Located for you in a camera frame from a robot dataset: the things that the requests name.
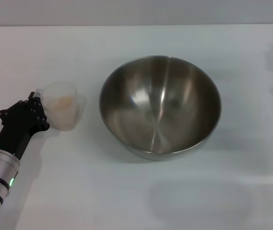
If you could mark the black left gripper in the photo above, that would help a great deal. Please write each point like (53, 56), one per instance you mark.
(14, 136)

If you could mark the translucent plastic measuring cup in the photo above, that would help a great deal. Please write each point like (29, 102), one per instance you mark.
(64, 117)

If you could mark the white rice grains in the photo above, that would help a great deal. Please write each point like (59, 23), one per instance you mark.
(63, 103)

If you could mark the stainless steel mixing bowl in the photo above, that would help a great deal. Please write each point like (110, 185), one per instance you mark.
(160, 107)

